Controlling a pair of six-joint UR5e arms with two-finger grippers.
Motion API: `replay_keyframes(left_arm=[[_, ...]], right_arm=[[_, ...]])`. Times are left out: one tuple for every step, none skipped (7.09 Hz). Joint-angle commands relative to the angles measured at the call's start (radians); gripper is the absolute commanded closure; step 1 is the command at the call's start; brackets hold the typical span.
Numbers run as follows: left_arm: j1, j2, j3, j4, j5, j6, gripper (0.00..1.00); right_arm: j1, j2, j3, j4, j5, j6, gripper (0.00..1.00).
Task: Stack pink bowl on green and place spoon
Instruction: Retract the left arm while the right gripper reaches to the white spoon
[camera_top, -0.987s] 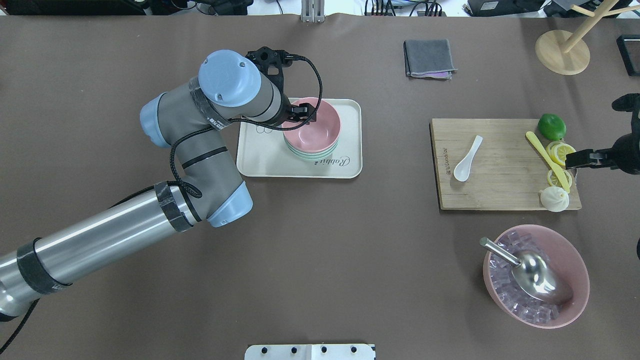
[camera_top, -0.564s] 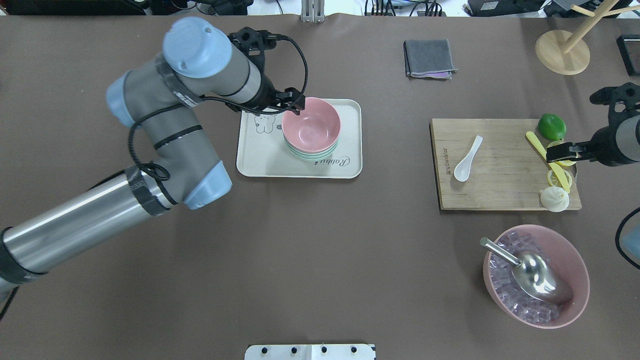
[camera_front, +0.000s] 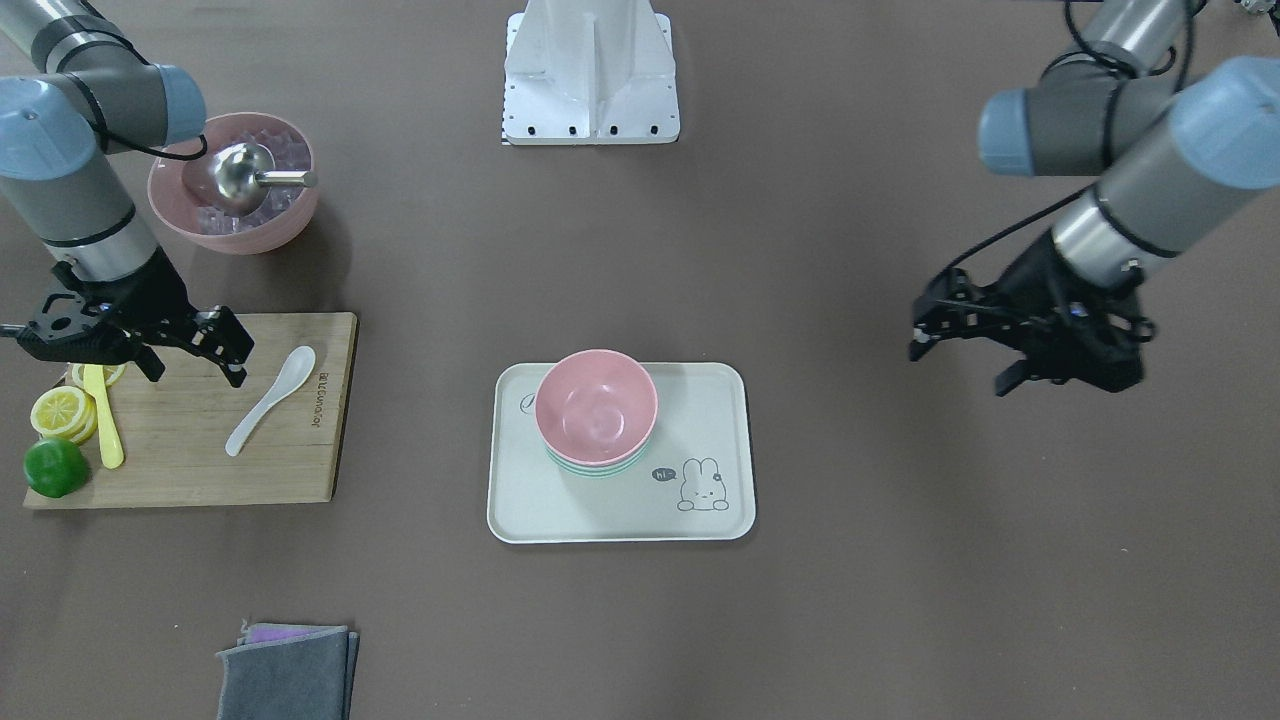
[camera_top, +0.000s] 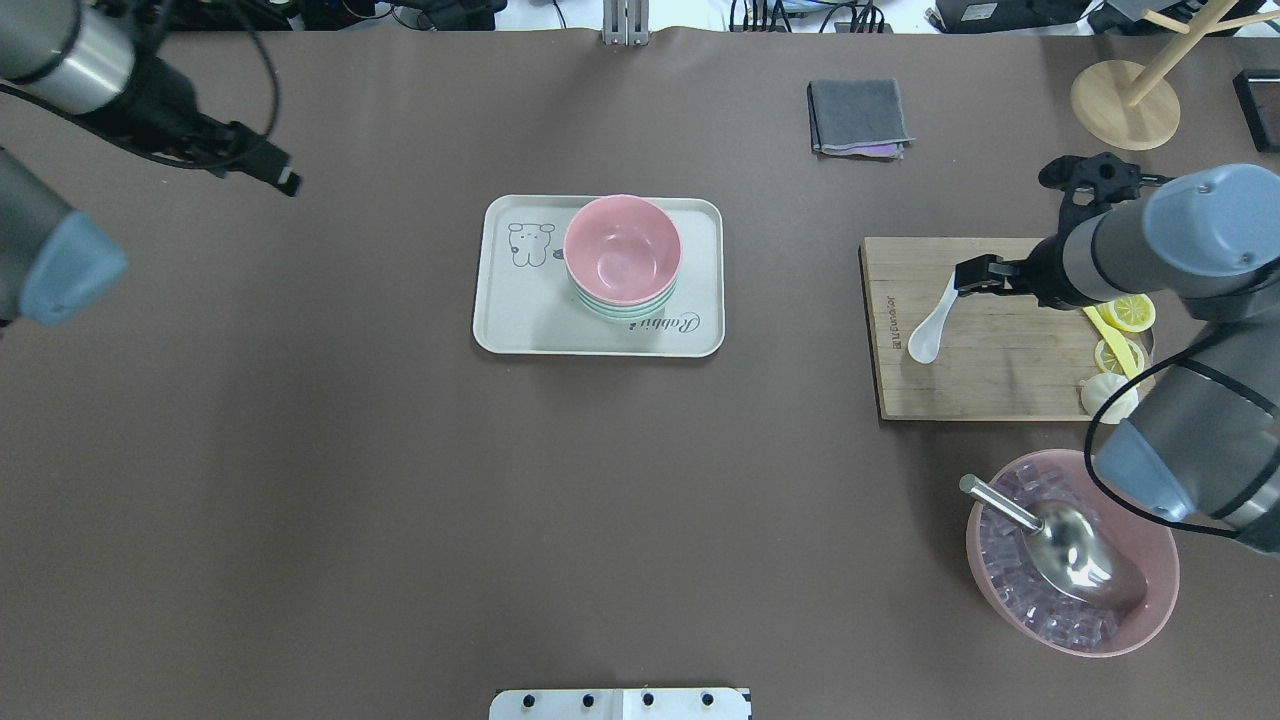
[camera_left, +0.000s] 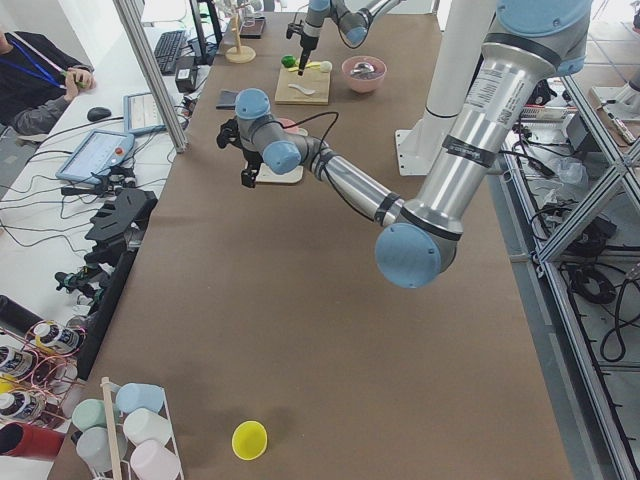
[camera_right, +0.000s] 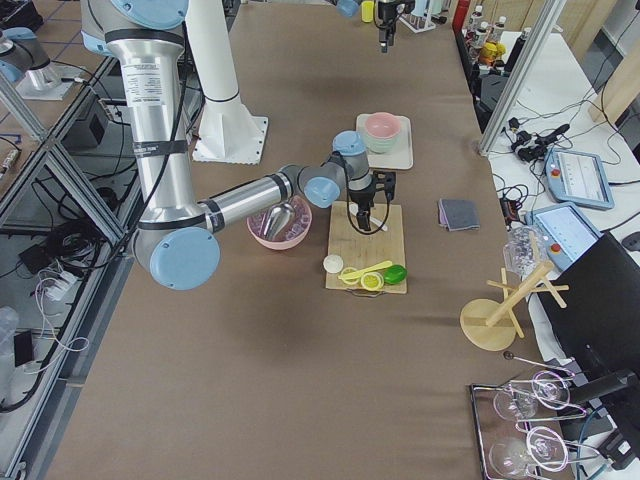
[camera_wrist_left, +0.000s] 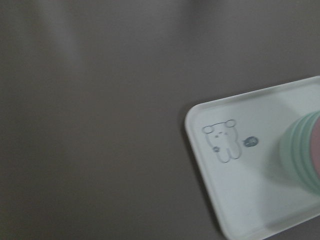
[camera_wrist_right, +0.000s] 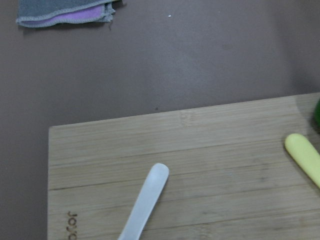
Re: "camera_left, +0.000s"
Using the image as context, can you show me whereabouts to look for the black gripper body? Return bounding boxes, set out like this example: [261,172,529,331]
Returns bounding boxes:
[241,147,263,188]
[299,35,316,66]

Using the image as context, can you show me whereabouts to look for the white ceramic spoon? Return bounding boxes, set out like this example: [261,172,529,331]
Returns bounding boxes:
[288,83,316,96]

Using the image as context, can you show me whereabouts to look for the small pink bowl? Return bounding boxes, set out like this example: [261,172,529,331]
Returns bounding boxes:
[277,117,299,133]

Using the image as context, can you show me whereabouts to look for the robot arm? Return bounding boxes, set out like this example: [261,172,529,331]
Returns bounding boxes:
[286,0,401,76]
[229,1,591,288]

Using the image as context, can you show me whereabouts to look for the large pink ice bowl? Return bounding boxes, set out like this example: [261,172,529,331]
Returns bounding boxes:
[341,55,387,93]

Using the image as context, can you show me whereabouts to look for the green lime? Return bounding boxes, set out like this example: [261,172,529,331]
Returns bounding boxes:
[281,55,296,68]

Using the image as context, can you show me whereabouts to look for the cream rabbit tray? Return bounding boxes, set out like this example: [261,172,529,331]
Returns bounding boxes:
[257,132,303,184]

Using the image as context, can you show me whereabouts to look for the bamboo cutting board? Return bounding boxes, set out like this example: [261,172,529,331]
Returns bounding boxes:
[274,68,331,106]

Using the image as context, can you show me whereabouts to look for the white steamed bun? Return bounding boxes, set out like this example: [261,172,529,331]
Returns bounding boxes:
[319,61,333,73]

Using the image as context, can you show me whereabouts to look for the steel ice scoop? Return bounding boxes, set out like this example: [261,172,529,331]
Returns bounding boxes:
[349,62,376,79]

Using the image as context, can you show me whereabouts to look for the wooden mug tree stand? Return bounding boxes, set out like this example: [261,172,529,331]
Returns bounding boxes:
[219,1,256,64]

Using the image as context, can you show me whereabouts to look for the grey folded cloth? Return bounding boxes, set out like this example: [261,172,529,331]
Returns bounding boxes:
[215,90,238,110]

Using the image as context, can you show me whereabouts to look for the blue teach pendant far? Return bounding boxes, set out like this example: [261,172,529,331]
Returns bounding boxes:
[123,92,166,136]

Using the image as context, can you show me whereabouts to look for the blue teach pendant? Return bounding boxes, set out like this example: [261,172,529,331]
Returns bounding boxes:
[55,129,135,184]
[123,92,166,136]

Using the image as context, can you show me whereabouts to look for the black keyboard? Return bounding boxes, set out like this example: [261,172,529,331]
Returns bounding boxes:
[154,30,187,76]

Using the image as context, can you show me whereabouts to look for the blue teach pendant near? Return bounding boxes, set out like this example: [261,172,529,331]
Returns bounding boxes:
[55,129,135,184]

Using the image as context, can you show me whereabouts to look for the black computer mouse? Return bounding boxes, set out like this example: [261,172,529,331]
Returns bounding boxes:
[86,107,112,123]

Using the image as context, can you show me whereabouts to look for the person in black jacket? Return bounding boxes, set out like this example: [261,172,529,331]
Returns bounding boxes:
[1,31,96,136]

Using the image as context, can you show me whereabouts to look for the yellow plastic cup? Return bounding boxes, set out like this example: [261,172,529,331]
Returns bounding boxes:
[231,420,268,461]

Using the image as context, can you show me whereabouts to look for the pastel cup rack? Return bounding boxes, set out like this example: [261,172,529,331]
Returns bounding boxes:
[71,377,185,479]

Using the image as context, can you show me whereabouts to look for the red cylinder can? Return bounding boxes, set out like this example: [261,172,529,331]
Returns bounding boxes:
[1,423,65,461]

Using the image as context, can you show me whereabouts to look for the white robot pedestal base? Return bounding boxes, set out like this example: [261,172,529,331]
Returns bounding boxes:
[395,1,492,176]

